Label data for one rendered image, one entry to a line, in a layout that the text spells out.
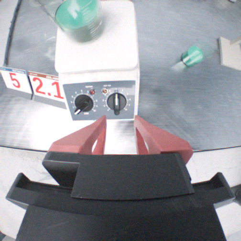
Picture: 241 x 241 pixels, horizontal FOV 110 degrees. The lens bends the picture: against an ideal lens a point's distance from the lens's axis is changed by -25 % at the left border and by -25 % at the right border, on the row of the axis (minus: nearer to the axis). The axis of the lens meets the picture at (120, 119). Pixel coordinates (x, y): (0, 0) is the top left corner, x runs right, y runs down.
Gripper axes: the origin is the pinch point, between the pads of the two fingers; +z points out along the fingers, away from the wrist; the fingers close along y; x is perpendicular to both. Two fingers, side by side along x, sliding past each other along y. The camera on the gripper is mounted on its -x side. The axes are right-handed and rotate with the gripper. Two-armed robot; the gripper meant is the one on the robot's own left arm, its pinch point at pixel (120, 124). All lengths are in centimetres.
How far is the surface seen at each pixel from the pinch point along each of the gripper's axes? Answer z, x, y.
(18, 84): 12.4, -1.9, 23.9
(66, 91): 7.1, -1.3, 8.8
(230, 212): -8, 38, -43
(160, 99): 11.9, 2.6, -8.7
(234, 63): 16.8, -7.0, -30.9
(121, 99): 6.9, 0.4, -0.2
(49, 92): 11.2, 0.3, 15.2
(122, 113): 7.3, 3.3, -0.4
